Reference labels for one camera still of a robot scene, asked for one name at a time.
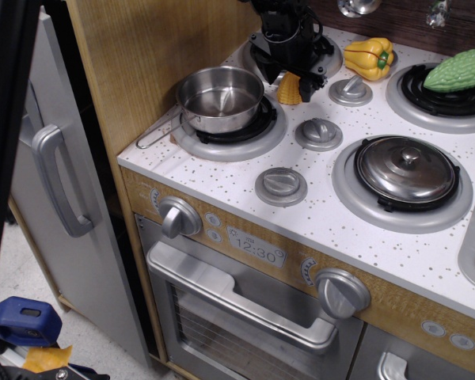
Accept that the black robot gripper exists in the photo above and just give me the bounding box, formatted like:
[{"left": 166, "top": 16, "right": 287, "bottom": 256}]
[{"left": 250, "top": 1, "right": 333, "bottom": 103}]

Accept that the yellow toy corn cob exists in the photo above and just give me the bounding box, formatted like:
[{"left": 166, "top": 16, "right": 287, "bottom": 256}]
[{"left": 276, "top": 72, "right": 302, "bottom": 105}]

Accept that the back left stove burner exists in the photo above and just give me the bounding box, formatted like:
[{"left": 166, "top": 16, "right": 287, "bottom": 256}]
[{"left": 238, "top": 33, "right": 343, "bottom": 83}]

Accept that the stove burner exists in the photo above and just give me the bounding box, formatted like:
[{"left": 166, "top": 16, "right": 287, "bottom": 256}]
[
  {"left": 332, "top": 135, "right": 473, "bottom": 234},
  {"left": 238, "top": 33, "right": 343, "bottom": 83},
  {"left": 171, "top": 95, "right": 287, "bottom": 162},
  {"left": 386, "top": 63, "right": 475, "bottom": 135}
]

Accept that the grey middle stove knob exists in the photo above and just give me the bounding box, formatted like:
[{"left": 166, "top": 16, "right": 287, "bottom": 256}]
[{"left": 295, "top": 118, "right": 343, "bottom": 152}]

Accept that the grey stove knob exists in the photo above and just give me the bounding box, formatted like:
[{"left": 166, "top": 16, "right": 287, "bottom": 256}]
[
  {"left": 255, "top": 167, "right": 308, "bottom": 207},
  {"left": 295, "top": 118, "right": 343, "bottom": 152},
  {"left": 329, "top": 75, "right": 373, "bottom": 107}
]

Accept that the grey top stove knob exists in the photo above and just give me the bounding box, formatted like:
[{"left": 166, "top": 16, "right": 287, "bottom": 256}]
[{"left": 329, "top": 75, "right": 373, "bottom": 107}]

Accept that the small steel pan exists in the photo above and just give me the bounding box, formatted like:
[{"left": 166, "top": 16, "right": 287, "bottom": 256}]
[{"left": 135, "top": 65, "right": 266, "bottom": 150}]

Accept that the grey bottom stove knob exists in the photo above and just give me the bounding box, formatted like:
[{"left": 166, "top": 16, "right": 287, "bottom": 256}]
[{"left": 255, "top": 167, "right": 308, "bottom": 207}]

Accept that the front left stove burner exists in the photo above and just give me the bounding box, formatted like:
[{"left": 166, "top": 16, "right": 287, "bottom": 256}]
[{"left": 171, "top": 95, "right": 287, "bottom": 162}]

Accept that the front right stove burner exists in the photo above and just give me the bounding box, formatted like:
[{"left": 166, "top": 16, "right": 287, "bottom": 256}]
[{"left": 332, "top": 135, "right": 473, "bottom": 234}]

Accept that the back right stove burner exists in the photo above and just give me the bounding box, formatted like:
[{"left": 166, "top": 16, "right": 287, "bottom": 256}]
[{"left": 386, "top": 63, "right": 475, "bottom": 135}]

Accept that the yellow toy bell pepper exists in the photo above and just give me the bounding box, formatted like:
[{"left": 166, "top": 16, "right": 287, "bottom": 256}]
[{"left": 344, "top": 37, "right": 394, "bottom": 81}]

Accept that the silver faucet knob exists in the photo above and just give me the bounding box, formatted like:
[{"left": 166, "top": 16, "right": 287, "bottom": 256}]
[{"left": 336, "top": 0, "right": 382, "bottom": 18}]

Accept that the steel pot lid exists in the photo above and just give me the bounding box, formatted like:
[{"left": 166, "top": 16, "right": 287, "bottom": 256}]
[{"left": 354, "top": 135, "right": 459, "bottom": 209}]

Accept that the oven clock display panel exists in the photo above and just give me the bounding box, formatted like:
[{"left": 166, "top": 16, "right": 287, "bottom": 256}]
[{"left": 226, "top": 226, "right": 287, "bottom": 268}]

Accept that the left oven front knob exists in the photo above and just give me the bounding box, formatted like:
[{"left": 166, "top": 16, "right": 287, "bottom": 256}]
[{"left": 158, "top": 196, "right": 203, "bottom": 239}]

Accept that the oven knob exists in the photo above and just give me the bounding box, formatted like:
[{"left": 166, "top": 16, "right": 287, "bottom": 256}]
[
  {"left": 315, "top": 268, "right": 371, "bottom": 319},
  {"left": 158, "top": 196, "right": 203, "bottom": 239}
]

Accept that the green toy bitter gourd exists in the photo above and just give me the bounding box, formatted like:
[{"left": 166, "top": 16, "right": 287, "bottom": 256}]
[{"left": 423, "top": 48, "right": 475, "bottom": 93}]

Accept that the right oven front knob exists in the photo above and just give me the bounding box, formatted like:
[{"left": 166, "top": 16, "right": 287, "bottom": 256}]
[{"left": 315, "top": 268, "right": 371, "bottom": 319}]

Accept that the grey toy oven door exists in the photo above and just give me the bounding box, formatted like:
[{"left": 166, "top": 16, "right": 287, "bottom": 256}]
[{"left": 135, "top": 216, "right": 363, "bottom": 379}]

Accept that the grey toy fridge door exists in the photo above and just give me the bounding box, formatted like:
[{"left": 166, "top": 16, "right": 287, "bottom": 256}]
[{"left": 11, "top": 11, "right": 151, "bottom": 366}]

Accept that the grey lower cabinet door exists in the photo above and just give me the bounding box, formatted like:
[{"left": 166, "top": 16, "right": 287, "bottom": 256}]
[{"left": 348, "top": 325, "right": 475, "bottom": 380}]

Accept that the blue clamp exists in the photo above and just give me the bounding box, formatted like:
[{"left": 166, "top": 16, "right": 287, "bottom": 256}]
[{"left": 0, "top": 296, "right": 63, "bottom": 348}]

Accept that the yellow tape piece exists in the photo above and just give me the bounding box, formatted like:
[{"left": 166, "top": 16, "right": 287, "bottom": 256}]
[{"left": 22, "top": 345, "right": 73, "bottom": 373}]

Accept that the clear faucet handle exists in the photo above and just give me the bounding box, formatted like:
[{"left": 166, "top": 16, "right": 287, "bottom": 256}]
[{"left": 425, "top": 0, "right": 452, "bottom": 29}]

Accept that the grey fridge door handle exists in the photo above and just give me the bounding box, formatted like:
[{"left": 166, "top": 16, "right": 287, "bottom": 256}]
[{"left": 31, "top": 123, "right": 98, "bottom": 238}]

